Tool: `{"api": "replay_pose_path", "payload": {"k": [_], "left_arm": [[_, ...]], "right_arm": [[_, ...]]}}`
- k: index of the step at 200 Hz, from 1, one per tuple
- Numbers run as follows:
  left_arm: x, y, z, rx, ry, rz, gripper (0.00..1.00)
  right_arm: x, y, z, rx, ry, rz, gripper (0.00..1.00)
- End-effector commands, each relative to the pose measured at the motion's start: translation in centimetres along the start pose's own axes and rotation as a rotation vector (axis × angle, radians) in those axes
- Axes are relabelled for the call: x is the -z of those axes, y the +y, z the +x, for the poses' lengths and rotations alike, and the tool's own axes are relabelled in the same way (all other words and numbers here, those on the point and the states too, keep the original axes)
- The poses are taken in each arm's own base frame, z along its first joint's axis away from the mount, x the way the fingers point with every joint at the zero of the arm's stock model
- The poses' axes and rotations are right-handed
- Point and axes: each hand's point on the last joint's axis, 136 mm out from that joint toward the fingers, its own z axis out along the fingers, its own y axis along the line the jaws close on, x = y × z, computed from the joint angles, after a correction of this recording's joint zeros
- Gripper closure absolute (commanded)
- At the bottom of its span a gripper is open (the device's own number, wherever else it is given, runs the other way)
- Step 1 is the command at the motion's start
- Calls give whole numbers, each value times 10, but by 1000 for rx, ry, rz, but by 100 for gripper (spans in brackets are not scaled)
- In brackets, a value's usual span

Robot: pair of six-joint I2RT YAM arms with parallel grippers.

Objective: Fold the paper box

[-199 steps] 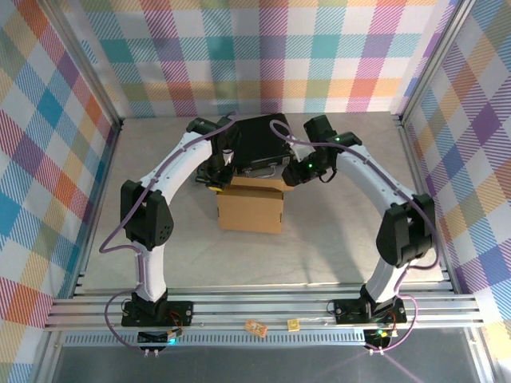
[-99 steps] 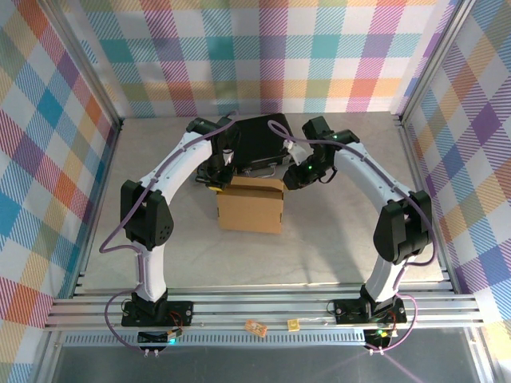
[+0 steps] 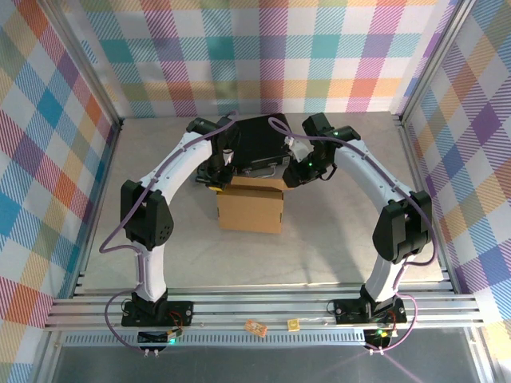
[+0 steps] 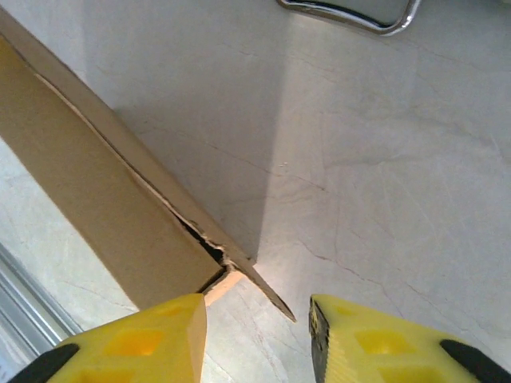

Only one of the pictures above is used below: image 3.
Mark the brown cardboard box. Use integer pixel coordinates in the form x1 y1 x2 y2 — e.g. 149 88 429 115
216 176 286 235

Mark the black hard case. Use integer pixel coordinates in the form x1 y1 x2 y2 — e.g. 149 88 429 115
233 113 299 179

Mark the orange paper tag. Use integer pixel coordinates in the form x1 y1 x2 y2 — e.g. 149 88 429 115
244 318 268 337

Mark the grey metal base panel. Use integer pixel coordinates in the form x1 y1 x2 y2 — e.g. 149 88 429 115
34 333 500 383

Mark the right aluminium side rail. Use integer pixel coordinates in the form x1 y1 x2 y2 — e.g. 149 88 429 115
397 115 456 290

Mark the aluminium side rail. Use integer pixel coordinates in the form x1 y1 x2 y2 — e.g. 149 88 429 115
75 119 123 298
397 115 456 290

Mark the left aluminium side rail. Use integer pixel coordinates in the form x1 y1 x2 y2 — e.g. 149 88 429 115
75 119 123 298

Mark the aluminium mounting rail beam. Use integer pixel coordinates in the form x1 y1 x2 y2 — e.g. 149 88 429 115
42 282 486 333

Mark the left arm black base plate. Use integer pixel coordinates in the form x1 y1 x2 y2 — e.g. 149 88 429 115
121 299 195 329

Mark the right aluminium corner post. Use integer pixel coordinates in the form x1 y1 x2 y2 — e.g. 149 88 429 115
397 0 470 127

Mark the aluminium corner post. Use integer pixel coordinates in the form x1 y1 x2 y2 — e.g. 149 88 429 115
397 0 470 127
50 0 123 128

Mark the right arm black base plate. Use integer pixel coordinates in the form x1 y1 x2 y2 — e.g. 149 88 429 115
333 297 408 326

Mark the slotted metal cable tray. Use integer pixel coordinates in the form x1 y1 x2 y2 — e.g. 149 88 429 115
63 334 372 348

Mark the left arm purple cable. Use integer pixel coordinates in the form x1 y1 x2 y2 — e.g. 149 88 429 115
98 110 240 354

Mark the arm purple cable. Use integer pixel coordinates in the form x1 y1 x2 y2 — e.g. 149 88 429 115
98 110 240 354
267 115 438 354

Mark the left aluminium corner post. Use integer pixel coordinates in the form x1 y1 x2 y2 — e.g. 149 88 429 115
50 0 123 128

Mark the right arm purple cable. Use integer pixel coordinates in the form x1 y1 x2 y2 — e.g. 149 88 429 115
267 115 438 354

